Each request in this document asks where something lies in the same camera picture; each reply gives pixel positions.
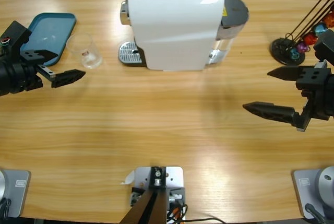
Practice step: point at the white capsule coffee machine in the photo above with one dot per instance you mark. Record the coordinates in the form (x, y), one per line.
(177, 38)

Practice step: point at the white paper tab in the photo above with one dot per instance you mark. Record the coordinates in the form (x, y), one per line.
(129, 178)

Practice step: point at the dark camera post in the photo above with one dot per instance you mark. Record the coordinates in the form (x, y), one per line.
(156, 182)

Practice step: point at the purple coffee capsule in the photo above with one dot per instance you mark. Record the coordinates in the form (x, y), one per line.
(302, 47)

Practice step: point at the metal drip tray grate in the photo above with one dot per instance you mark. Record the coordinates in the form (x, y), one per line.
(129, 51)

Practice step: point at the red coffee capsule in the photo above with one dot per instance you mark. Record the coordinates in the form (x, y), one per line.
(310, 38)

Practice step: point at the teal coffee capsule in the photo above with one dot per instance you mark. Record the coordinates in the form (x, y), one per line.
(295, 55)

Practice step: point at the orange coffee capsule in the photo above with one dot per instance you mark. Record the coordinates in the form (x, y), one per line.
(329, 21)

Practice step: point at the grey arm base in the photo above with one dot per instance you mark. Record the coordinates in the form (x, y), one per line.
(313, 190)
(15, 190)

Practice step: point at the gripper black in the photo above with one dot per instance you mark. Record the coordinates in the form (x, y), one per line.
(321, 104)
(15, 77)

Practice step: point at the teal plastic tray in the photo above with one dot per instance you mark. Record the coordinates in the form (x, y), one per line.
(52, 30)

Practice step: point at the black capsule holder with rods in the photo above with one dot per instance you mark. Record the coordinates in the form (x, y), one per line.
(280, 49)

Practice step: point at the blue coffee capsule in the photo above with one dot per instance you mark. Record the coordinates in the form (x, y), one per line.
(319, 29)

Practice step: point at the clear glass cup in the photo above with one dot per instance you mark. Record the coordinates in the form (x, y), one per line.
(88, 57)

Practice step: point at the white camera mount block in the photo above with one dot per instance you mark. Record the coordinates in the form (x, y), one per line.
(173, 179)

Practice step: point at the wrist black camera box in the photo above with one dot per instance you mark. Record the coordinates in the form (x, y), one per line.
(14, 37)
(326, 46)

